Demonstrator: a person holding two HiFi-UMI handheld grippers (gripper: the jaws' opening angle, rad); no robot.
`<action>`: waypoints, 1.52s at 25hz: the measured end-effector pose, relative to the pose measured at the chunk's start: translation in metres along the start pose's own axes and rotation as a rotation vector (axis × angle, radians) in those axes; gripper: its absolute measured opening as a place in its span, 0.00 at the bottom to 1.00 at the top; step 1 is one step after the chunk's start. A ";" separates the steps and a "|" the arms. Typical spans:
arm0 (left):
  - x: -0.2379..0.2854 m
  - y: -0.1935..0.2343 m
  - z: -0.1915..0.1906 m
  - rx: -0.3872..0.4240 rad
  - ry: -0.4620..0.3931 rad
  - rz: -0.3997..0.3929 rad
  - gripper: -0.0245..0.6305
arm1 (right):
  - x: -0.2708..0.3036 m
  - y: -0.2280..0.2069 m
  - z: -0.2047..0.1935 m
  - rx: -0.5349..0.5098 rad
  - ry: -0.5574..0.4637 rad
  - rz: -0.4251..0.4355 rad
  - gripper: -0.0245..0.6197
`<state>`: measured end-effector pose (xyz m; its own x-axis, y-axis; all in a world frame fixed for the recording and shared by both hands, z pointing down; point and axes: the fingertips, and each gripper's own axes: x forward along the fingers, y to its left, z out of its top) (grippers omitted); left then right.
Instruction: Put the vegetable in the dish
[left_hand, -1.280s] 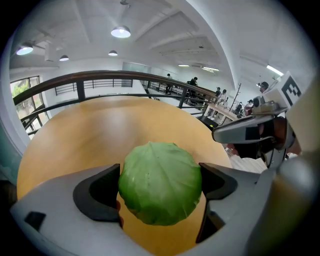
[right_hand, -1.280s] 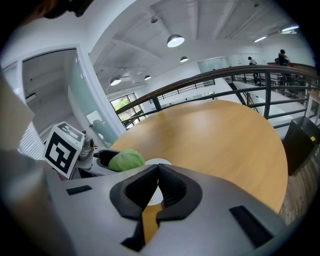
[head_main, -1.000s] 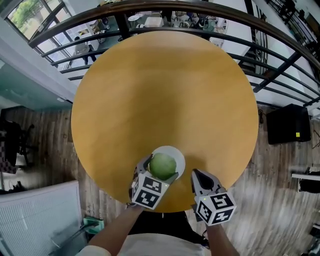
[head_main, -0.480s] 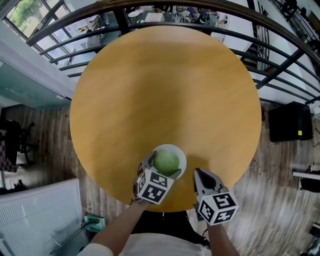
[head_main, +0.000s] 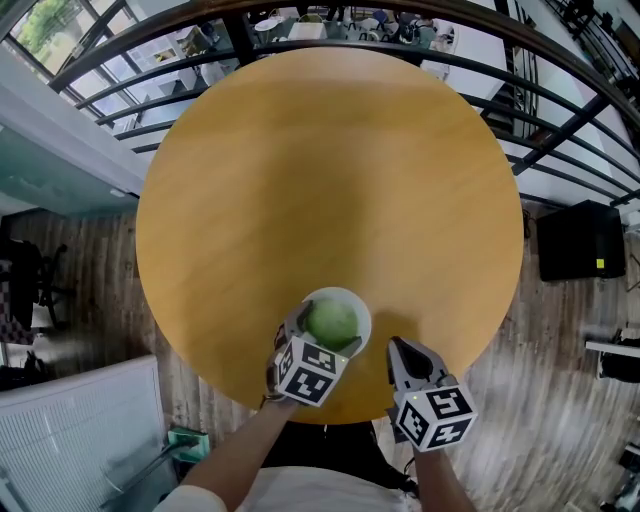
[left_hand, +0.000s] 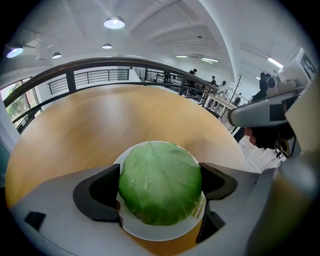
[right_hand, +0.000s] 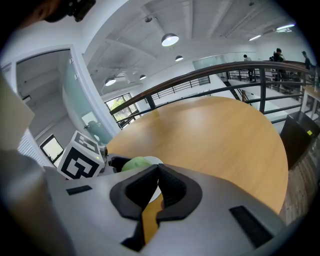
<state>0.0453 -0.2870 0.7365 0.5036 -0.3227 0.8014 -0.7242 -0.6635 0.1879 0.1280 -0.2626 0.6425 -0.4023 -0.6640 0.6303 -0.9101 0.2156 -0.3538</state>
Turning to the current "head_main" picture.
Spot black metal railing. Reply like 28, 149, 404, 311
47, 0, 640, 206

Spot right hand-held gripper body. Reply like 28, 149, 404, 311
385, 367, 479, 454

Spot person's white shirt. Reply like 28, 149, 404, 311
159, 465, 421, 512

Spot white side table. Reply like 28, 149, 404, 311
584, 338, 640, 359

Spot person's left forearm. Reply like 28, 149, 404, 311
164, 398, 301, 512

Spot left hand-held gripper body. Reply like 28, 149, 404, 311
264, 319, 350, 408

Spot person's black trousers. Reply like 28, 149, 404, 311
259, 421, 419, 499

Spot person's right forearm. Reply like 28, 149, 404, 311
411, 442, 474, 512

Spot white dish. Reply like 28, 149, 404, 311
299, 286, 373, 359

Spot black cabinet box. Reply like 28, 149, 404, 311
536, 199, 627, 283

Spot round green vegetable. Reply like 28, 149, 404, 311
305, 298, 359, 352

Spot black office chair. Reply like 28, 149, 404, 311
0, 238, 70, 332

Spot green plastic box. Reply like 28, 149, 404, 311
166, 426, 209, 464

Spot white ribbed panel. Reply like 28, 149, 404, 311
0, 353, 174, 512

